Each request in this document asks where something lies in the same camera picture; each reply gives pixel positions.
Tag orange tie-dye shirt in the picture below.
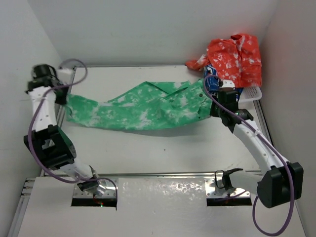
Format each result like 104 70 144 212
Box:
185 34 262 88

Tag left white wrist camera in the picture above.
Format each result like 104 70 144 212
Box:
57 68 74 84

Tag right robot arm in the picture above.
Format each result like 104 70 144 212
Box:
210 88 304 208

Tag blue patterned garment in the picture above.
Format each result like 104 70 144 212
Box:
203 64 243 101

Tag green tie-dye trousers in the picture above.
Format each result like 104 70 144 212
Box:
66 80 212 131

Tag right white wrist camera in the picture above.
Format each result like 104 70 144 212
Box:
221 79 235 89

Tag white plastic basket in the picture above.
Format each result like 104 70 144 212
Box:
239 86 262 103

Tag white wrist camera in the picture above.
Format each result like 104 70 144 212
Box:
221 79 235 89
57 68 74 84

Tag aluminium table frame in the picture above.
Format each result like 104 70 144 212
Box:
7 64 297 237

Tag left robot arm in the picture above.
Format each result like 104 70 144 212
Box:
24 64 100 194

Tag white front cover panel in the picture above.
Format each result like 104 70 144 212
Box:
18 176 307 237

